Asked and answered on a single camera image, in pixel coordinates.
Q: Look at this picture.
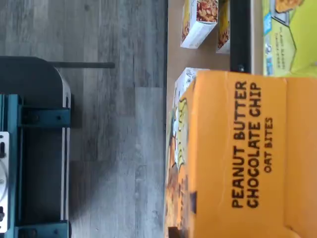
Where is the orange Bobo's oat bites box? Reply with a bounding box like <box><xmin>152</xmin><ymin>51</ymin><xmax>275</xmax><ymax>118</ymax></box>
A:
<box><xmin>163</xmin><ymin>70</ymin><xmax>317</xmax><ymax>238</ymax></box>

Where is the white organic pantry box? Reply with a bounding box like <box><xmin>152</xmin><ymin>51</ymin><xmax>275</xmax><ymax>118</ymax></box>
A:
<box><xmin>174</xmin><ymin>67</ymin><xmax>204</xmax><ymax>100</ymax></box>

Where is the green Bobo's apple pie box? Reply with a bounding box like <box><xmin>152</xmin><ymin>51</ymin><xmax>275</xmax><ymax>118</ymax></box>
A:
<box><xmin>262</xmin><ymin>0</ymin><xmax>317</xmax><ymax>76</ymax></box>

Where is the dark robot mounting table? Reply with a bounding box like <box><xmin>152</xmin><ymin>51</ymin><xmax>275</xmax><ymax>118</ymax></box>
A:
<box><xmin>0</xmin><ymin>56</ymin><xmax>116</xmax><ymax>238</ymax></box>

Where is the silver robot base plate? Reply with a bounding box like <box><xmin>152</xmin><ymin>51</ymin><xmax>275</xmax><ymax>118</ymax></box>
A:
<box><xmin>0</xmin><ymin>131</ymin><xmax>10</xmax><ymax>230</ymax></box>

